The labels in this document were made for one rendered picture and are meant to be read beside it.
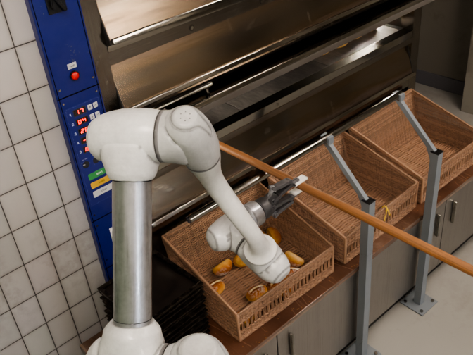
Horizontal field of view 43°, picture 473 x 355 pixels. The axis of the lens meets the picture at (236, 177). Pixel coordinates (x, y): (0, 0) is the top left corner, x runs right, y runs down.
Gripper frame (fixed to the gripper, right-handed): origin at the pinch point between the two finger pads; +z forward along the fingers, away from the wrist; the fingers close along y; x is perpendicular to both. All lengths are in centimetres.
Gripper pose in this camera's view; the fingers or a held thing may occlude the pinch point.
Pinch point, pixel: (298, 184)
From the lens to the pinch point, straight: 216.2
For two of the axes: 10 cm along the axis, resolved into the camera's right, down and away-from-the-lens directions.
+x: 6.8, 3.7, -6.4
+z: 7.3, -4.3, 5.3
